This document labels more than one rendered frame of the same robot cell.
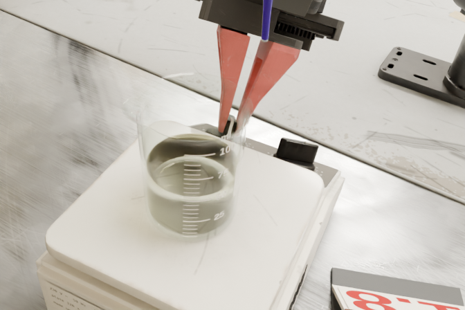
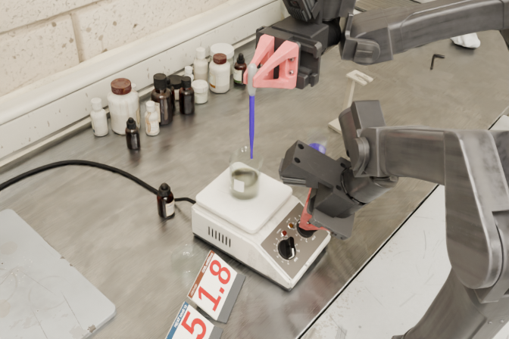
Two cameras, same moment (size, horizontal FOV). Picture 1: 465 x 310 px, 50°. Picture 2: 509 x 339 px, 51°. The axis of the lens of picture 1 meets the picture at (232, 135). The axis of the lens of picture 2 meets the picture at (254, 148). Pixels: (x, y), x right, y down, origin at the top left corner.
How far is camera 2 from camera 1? 79 cm
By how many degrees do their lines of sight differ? 73
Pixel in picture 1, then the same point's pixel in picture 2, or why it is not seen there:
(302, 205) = (239, 219)
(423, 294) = (226, 306)
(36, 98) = not seen: hidden behind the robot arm
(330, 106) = (372, 316)
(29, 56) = (402, 181)
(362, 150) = (326, 319)
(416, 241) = (256, 318)
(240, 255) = (221, 200)
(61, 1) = not seen: hidden behind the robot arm
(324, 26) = (315, 215)
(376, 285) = (233, 288)
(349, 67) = not seen: outside the picture
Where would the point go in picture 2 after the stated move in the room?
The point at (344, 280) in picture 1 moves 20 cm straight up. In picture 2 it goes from (238, 278) to (243, 185)
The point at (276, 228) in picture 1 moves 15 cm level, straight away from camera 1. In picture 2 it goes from (231, 210) to (322, 243)
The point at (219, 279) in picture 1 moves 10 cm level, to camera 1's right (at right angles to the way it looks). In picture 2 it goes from (214, 194) to (194, 239)
